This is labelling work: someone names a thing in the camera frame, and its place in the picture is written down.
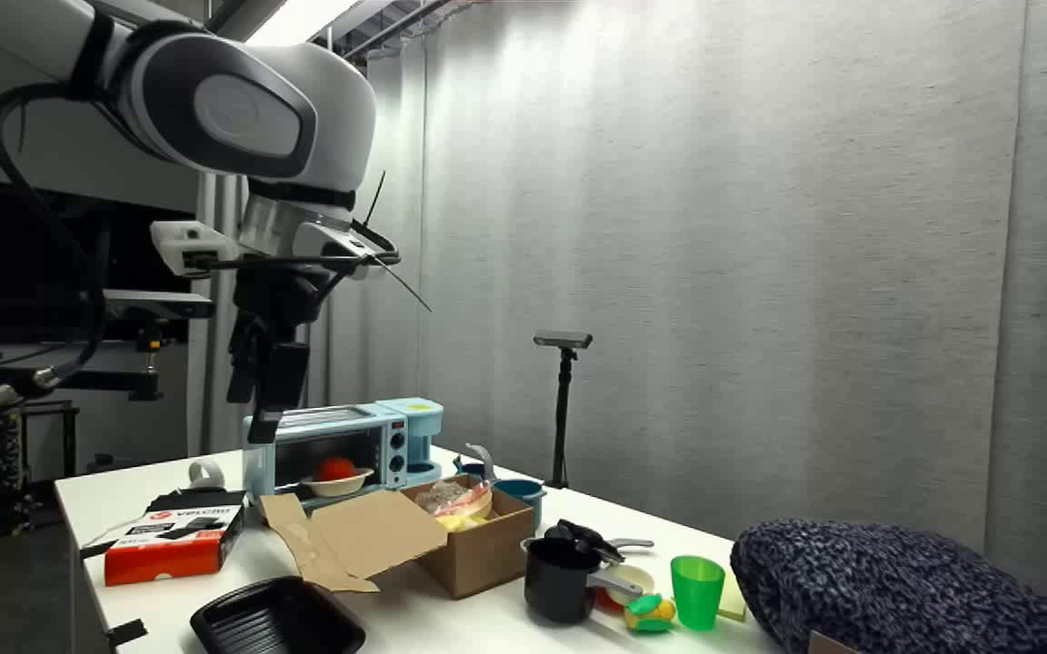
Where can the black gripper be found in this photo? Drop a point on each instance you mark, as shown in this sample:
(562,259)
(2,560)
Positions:
(272,303)

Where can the brown cardboard box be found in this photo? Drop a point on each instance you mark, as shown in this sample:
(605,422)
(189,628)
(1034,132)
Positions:
(482,551)

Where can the flat orange box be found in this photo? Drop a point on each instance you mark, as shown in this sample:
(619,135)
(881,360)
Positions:
(166,560)

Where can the red toy tomato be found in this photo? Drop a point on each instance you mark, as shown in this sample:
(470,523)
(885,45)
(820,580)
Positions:
(335,468)

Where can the small grey white object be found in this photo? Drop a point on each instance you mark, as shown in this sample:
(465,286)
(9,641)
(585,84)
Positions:
(203,474)

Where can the small white bowl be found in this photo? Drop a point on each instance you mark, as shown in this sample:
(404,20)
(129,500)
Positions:
(335,483)

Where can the light blue toy microwave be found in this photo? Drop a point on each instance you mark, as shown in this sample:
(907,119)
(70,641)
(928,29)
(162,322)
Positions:
(396,441)

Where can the clear plastic bag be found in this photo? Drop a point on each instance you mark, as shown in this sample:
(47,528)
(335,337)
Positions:
(450,500)

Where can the yellow toy food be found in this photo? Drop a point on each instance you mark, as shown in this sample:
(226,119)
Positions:
(465,516)

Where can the black ribbed tray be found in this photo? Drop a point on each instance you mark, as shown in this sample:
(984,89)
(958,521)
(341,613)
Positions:
(269,622)

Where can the teal toy pot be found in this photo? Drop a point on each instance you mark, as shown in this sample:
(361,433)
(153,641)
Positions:
(525,488)

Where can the small black table clamp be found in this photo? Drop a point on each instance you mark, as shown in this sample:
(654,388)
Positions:
(123,630)

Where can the dark equipment rack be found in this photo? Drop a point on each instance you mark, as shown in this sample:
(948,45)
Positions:
(2,474)

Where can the black kitchen utensil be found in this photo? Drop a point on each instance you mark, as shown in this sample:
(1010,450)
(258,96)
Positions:
(581,540)

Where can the black toy pot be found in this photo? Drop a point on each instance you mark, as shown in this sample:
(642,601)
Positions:
(558,588)

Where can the ceiling light panel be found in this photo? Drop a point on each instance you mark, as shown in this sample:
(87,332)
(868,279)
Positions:
(290,20)

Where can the green and yellow toy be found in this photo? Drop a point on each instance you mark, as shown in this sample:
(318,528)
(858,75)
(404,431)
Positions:
(648,614)

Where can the green plastic cup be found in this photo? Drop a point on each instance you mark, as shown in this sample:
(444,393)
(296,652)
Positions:
(695,594)

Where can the yellow green cloth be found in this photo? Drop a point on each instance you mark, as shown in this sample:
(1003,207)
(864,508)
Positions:
(730,601)

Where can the dark blue speckled cushion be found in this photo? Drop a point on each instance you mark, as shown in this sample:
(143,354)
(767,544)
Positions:
(898,594)

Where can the grey bar camera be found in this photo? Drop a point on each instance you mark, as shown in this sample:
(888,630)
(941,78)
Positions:
(162,303)

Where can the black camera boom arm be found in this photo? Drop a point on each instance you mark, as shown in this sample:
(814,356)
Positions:
(109,383)

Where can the black wall monitor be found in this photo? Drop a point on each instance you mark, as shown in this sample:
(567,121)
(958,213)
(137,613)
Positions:
(27,255)

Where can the black camera stand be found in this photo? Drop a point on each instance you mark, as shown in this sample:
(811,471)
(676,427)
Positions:
(562,411)

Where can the small black camera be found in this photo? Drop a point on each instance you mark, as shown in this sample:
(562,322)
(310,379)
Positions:
(562,338)

